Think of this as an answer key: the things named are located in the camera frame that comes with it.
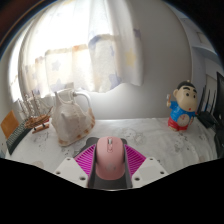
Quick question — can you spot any white wall shelf unit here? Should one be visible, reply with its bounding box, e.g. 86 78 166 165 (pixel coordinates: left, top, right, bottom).
179 16 224 69

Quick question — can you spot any wooden model sailing ship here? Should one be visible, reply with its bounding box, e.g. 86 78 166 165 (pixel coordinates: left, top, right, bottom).
17 89 54 134

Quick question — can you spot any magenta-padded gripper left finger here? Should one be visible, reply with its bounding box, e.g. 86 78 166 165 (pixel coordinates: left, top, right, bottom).
53 143 98 188

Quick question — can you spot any black router with antennas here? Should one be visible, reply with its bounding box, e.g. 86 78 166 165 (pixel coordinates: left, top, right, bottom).
196 84 222 129

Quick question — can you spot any orange wooden chair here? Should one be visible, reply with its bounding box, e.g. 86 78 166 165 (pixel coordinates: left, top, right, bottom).
0 109 20 140

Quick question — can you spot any cartoon boy figurine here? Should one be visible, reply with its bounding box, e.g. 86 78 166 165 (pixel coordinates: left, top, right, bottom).
165 79 198 132

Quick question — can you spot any white star-print curtain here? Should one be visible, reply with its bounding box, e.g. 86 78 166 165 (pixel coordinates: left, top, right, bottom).
18 0 144 101

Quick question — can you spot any white patterned tablecloth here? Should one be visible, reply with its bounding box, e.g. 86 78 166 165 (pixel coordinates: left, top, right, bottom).
4 116 219 175

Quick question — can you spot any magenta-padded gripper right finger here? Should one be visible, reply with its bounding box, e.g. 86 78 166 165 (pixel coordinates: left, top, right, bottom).
123 143 170 188

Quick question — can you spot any pink computer mouse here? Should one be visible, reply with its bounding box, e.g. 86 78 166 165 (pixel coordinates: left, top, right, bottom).
95 135 127 181

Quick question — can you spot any dark keyboard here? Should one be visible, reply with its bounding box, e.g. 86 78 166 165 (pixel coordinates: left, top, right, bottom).
5 118 34 156

